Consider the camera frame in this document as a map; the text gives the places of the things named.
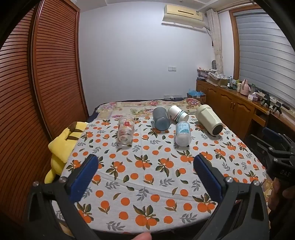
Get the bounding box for blue-grey plastic cup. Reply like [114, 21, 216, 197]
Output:
[152, 107, 171, 131]

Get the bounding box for clear frosted plastic cup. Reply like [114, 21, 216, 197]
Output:
[175, 121, 192, 147]

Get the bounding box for clear floral glass cup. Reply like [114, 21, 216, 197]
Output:
[117, 116, 135, 145]

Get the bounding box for white striped paper cup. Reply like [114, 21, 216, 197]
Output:
[167, 105, 189, 123]

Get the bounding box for operator hand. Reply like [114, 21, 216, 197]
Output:
[268, 178, 281, 211]

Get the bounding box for operator thumb tip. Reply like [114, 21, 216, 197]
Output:
[132, 232, 152, 240]

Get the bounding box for wooden sideboard cabinet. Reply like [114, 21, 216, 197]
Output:
[196, 80, 294, 140]

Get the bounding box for yellow plush toy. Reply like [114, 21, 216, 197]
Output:
[44, 121, 88, 184]

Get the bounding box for pink kettle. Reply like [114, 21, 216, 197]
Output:
[240, 79, 249, 96]

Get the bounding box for orange print tablecloth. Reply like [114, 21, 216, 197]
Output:
[62, 116, 266, 234]

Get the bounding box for cream insulated mug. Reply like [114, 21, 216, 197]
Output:
[195, 104, 223, 136]

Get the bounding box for grey window blind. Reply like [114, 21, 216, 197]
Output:
[233, 9, 294, 105]

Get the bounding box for blue plastic bag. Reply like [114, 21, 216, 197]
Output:
[187, 90, 206, 99]

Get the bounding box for brown louvered wardrobe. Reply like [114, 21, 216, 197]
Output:
[1, 1, 89, 223]

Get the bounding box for floral bed quilt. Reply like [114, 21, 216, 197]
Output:
[87, 98, 202, 123]

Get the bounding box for patterned curtain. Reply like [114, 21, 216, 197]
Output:
[206, 9, 223, 74]

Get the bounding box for wall light switch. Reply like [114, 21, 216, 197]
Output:
[168, 66, 176, 71]

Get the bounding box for white wall air conditioner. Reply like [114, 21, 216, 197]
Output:
[163, 4, 206, 28]

